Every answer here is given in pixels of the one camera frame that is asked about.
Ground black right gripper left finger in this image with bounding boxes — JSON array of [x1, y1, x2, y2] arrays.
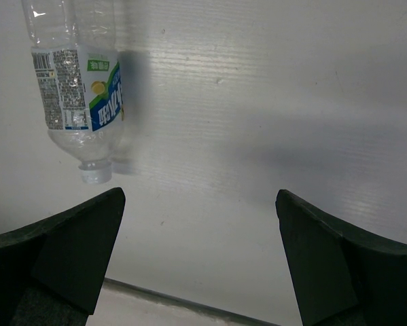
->
[[0, 187, 126, 325]]

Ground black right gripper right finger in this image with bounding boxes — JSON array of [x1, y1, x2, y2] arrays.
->
[[275, 189, 407, 325]]

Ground clear bottle with label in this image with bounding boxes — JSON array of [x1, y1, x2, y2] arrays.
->
[[22, 1, 124, 184]]

